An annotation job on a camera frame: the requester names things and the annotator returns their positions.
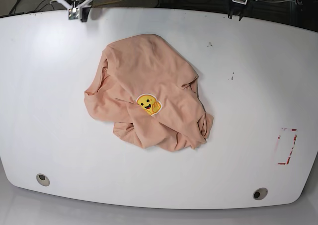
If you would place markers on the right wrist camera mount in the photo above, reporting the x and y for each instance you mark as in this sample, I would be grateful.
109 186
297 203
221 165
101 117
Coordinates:
75 4

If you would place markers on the left table grommet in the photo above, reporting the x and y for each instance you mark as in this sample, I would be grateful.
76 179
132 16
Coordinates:
43 180

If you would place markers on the table grommet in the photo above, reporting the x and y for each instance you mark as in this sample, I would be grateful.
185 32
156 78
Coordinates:
43 180
260 193

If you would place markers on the right table grommet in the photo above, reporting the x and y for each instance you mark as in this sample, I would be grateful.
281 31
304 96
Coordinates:
260 193

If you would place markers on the peach t-shirt with emoji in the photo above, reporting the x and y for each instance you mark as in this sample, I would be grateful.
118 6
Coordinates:
149 91

